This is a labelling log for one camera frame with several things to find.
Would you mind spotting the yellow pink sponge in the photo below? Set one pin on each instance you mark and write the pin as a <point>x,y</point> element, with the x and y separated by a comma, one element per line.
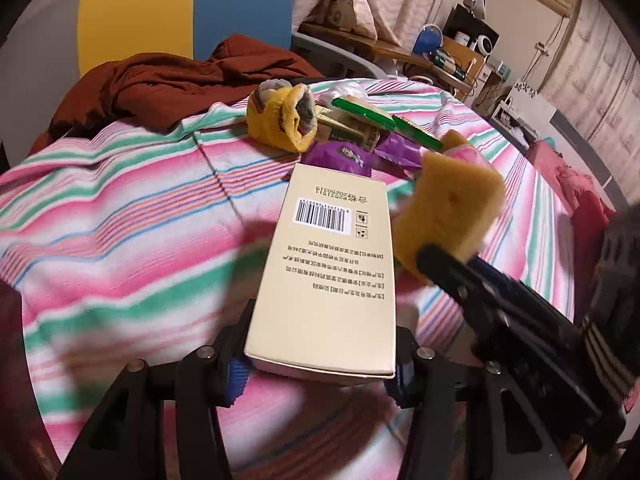
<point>465,147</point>

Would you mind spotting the clear plastic bag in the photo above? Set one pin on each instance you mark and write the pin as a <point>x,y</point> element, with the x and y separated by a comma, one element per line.
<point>342,92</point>

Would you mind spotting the wooden desk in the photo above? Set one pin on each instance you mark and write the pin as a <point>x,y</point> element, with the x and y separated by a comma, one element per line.
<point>390,50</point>

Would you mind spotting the cream cardboard box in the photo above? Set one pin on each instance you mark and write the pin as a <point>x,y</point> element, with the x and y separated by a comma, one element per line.
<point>330,270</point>

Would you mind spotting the pink green striped blanket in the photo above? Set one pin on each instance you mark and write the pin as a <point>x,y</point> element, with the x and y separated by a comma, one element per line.
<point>125,235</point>

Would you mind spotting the brown paper bag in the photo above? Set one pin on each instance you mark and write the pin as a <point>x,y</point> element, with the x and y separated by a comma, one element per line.
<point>347,10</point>

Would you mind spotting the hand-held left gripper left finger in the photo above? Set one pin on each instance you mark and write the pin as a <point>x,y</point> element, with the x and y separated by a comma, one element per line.
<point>236,375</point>

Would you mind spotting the black monitor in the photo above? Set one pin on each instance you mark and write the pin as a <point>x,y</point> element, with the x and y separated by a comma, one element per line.
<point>470,22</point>

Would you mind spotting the white round speaker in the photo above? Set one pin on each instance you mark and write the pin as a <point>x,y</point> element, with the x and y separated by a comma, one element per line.
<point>483,45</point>

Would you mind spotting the reddish brown garment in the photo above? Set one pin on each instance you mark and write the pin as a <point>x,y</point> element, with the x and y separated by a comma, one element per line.
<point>150,85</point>

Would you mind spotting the purple snack packet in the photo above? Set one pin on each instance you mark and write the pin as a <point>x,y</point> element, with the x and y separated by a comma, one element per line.
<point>395,155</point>
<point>337,157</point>

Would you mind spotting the red pillow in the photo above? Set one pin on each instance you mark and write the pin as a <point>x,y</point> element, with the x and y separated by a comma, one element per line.
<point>575,200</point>

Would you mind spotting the grey bed rail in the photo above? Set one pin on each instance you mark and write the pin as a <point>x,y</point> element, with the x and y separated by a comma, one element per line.
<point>345,57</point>

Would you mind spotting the person's right forearm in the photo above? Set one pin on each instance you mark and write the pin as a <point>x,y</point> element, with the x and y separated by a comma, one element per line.
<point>610,360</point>

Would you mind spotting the olive gold packet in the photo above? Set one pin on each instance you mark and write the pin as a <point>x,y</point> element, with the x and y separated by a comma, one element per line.
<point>350,132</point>

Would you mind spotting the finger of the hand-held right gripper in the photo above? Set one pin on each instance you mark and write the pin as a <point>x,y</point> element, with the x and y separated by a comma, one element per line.
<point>445,272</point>
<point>500,277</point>

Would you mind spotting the yellow sock bundle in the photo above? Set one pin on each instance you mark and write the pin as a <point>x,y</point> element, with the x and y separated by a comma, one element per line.
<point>277,115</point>

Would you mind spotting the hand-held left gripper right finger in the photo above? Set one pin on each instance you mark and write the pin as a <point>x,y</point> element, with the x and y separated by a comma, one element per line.
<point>400,385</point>

